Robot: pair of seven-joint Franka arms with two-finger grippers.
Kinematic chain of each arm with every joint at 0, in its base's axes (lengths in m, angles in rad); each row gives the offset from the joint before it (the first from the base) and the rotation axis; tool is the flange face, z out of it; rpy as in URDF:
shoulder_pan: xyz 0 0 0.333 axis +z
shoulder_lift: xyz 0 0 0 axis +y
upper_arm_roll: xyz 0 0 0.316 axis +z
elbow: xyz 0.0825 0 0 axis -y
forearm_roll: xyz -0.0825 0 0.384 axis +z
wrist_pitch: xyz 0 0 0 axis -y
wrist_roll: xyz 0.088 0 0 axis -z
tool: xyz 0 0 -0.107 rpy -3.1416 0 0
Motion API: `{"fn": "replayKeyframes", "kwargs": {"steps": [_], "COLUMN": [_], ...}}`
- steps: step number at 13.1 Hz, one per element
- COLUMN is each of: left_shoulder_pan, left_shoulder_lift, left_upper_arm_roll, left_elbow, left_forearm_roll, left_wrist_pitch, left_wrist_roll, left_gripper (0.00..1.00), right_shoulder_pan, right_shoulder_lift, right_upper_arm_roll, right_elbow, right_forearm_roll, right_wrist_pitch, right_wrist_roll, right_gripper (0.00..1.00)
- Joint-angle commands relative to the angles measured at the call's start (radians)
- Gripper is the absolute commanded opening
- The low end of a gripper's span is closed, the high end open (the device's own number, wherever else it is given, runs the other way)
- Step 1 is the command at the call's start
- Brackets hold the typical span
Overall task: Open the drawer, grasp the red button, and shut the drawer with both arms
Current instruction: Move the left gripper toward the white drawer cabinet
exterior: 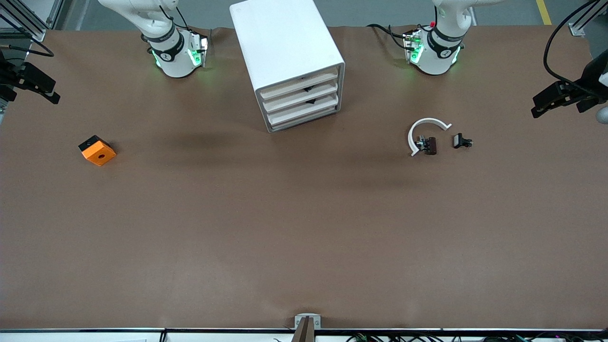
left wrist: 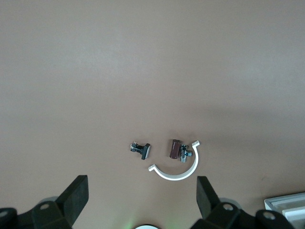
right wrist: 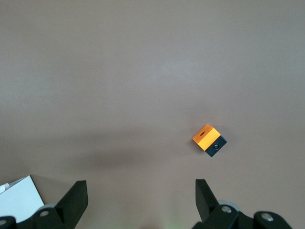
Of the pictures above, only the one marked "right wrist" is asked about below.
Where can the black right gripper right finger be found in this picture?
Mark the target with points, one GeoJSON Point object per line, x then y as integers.
{"type": "Point", "coordinates": [209, 210]}

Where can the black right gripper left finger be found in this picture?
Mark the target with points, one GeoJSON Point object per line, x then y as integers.
{"type": "Point", "coordinates": [69, 210]}

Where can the white drawer cabinet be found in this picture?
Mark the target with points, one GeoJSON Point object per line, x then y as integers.
{"type": "Point", "coordinates": [19, 198]}

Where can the orange and black box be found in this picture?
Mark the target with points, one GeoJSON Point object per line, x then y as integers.
{"type": "Point", "coordinates": [206, 138]}

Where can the brown table cover sheet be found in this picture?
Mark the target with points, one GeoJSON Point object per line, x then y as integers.
{"type": "Point", "coordinates": [119, 71]}

